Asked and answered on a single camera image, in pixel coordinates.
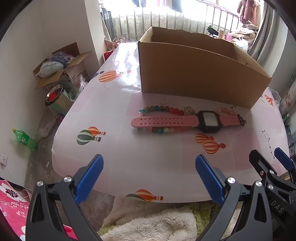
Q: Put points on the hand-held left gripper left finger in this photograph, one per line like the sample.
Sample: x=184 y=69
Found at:
x=90 y=176

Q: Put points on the red paper bag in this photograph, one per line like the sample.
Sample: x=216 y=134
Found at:
x=107 y=55

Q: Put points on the balcony railing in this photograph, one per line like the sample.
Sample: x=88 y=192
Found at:
x=161 y=22

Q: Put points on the clear plastic bag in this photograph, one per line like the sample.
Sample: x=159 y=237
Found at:
x=81 y=88

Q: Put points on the open printed cardboard box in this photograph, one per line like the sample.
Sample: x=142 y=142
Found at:
x=69 y=74

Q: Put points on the pink hanging coat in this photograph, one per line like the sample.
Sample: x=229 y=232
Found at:
x=248 y=11

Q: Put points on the white plastic bag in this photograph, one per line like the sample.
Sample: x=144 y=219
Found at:
x=49 y=68

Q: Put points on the metal bowl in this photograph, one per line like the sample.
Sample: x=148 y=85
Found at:
x=55 y=93

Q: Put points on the bundle of blue clothes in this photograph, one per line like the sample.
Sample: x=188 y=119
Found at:
x=61 y=56

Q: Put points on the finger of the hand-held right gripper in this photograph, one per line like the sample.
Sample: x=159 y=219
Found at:
x=284 y=158
x=260 y=163

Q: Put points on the large brown cardboard box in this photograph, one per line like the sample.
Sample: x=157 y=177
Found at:
x=196 y=76

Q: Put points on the white wall socket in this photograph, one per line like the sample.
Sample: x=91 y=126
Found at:
x=2 y=159

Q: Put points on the green plastic bottle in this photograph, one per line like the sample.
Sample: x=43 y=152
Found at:
x=24 y=139

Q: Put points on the pile of folded bedding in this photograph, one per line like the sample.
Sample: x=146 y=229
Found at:
x=245 y=32

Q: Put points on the pink floral mat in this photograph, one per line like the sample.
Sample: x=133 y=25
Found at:
x=11 y=208

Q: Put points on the white fleece garment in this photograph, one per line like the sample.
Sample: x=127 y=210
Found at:
x=157 y=224

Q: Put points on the grey curtain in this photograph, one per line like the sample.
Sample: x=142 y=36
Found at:
x=266 y=39

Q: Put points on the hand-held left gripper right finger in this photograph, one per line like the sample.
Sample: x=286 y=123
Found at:
x=208 y=180

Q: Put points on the green fuzzy cloth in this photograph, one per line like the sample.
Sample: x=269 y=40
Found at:
x=204 y=208

